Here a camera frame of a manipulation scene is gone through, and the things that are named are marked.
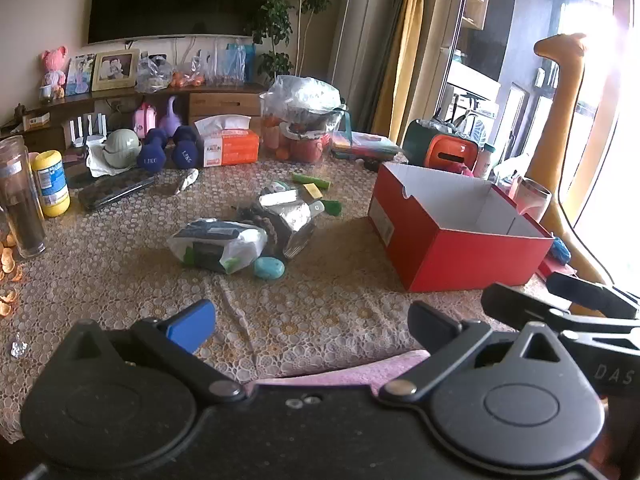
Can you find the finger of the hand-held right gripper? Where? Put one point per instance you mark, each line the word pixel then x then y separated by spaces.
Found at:
pixel 585 292
pixel 510 305

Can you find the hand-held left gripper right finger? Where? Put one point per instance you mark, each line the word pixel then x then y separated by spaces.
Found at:
pixel 430 327

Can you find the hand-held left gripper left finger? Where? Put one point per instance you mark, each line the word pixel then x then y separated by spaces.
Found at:
pixel 192 327

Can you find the red shoe box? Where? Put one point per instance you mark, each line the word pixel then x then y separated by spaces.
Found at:
pixel 465 260

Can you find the white green wipes pack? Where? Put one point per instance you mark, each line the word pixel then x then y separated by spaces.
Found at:
pixel 220 245

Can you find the teal oval soap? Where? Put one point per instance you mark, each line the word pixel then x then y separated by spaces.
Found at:
pixel 269 267

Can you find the silver foil bag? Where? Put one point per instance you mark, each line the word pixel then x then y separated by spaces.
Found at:
pixel 295 220

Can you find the yellow block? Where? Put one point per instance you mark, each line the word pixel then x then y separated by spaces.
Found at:
pixel 313 191

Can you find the pink glass cup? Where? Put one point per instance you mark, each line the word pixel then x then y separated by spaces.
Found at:
pixel 530 200

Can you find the dark bead bundle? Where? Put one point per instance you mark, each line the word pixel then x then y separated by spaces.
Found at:
pixel 267 230

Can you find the pink bottle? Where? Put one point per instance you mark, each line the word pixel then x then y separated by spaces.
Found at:
pixel 484 161

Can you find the crumpled foil wrapper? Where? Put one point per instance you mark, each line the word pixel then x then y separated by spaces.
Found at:
pixel 185 181

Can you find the pink fluffy ball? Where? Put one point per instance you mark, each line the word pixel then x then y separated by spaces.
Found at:
pixel 462 166

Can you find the green tassel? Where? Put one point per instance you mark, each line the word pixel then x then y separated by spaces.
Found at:
pixel 331 207

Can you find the black patterned wallet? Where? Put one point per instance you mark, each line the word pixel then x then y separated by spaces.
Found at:
pixel 112 191

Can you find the green orange lunch bag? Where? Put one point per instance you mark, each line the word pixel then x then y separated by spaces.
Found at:
pixel 442 147

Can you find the small foil scrap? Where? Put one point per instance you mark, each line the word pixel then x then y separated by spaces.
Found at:
pixel 19 349

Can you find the blue dumbbell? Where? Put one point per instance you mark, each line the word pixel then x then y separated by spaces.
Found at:
pixel 152 152
pixel 187 150

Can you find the tan giraffe figure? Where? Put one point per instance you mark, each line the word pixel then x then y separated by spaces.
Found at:
pixel 565 110

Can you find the orange tissue pack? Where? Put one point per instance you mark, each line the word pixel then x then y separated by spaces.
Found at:
pixel 232 147

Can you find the green tube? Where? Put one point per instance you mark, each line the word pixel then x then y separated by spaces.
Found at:
pixel 311 180

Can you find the white cloth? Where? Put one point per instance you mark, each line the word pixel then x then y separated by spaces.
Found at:
pixel 97 162

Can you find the stack of colourful books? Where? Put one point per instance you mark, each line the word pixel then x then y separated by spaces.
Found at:
pixel 365 145

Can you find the pale green helmet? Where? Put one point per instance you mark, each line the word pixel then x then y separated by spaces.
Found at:
pixel 122 146

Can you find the orange peels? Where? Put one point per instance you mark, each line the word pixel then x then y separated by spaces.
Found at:
pixel 9 260

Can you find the yellow wipes canister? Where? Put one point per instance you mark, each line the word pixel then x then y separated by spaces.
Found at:
pixel 51 185

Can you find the tall glass tumbler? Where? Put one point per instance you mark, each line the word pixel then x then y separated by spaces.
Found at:
pixel 20 200

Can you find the white router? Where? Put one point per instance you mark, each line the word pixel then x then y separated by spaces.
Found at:
pixel 87 132

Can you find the wooden drawer cabinet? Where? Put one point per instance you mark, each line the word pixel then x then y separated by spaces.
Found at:
pixel 225 105

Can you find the bag of fruit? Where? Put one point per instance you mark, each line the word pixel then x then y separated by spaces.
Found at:
pixel 302 105

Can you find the bag of oranges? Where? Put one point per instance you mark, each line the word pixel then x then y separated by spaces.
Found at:
pixel 189 77

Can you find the wooden sideboard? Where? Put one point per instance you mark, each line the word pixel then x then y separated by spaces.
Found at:
pixel 75 105

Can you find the crumpled clear plastic bag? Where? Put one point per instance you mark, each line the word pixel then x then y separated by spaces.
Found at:
pixel 152 75

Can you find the small yellow box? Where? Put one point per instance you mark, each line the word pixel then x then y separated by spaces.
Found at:
pixel 36 121

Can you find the yellow curtain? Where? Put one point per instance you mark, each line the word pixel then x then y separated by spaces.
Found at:
pixel 405 60

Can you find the blue gift bag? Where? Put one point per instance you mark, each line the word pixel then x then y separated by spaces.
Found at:
pixel 240 62

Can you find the cartoon picture card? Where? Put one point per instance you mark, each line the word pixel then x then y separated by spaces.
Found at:
pixel 80 75

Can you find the pink plush toy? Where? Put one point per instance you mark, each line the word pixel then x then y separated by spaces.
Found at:
pixel 54 70

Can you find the white standing air conditioner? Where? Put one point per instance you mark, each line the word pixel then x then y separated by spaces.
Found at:
pixel 362 35

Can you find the potted plant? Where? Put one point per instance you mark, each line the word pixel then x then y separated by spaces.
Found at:
pixel 277 20

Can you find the black television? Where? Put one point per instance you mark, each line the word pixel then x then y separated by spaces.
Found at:
pixel 180 0

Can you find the cream picture frame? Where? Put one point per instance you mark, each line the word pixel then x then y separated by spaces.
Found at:
pixel 116 70

